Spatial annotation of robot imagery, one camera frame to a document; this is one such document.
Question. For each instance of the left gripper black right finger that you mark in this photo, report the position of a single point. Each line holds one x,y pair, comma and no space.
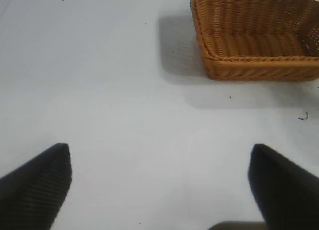
284,187

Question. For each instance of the brown wicker basket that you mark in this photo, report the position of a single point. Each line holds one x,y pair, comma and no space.
256,35

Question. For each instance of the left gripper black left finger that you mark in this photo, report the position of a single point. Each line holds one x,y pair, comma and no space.
35,187

